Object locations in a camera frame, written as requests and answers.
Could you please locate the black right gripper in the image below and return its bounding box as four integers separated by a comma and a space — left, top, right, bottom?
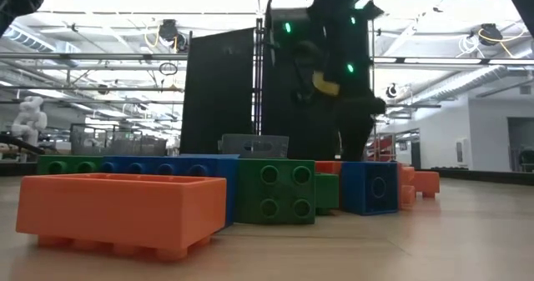
291, 3, 387, 162

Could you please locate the orange 2x4 toy brick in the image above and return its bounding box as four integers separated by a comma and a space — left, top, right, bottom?
15, 173, 229, 262
412, 171, 441, 199
397, 163, 417, 211

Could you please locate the green 2x2 toy brick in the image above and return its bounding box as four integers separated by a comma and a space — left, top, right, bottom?
235, 158, 317, 225

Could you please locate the green 2x4 toy brick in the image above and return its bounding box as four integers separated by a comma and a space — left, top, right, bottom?
315, 173, 340, 215
36, 154, 104, 176

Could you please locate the red background shelf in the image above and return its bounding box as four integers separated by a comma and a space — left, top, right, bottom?
366, 133, 396, 162

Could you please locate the orange 2x2 toy brick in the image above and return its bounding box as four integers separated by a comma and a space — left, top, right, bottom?
315, 160, 344, 176

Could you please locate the blue 2x2 toy brick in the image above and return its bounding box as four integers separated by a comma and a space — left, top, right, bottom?
340, 161, 400, 217

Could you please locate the grey plastic bin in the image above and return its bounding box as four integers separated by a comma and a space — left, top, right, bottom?
219, 133, 290, 160

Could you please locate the black folding partition screen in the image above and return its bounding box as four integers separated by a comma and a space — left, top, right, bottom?
179, 27, 337, 161

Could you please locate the blue 2x4 toy brick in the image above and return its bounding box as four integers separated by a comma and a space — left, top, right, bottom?
102, 153, 240, 227

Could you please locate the grey mesh bin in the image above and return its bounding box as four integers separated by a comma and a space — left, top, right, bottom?
69, 123, 168, 157

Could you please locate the background wooden workbench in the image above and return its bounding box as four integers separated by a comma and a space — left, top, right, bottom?
0, 145, 70, 162

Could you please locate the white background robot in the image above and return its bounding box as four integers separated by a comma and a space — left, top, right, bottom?
10, 95, 49, 148

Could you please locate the yellow cable tag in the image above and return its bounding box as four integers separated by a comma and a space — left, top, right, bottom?
312, 71, 341, 97

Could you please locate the white wall unit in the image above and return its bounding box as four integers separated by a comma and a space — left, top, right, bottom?
454, 137, 471, 168

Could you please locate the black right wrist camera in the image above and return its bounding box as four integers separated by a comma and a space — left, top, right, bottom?
269, 8, 312, 44

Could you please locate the ceiling reel with yellow cable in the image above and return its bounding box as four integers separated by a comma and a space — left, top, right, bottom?
477, 22, 506, 47

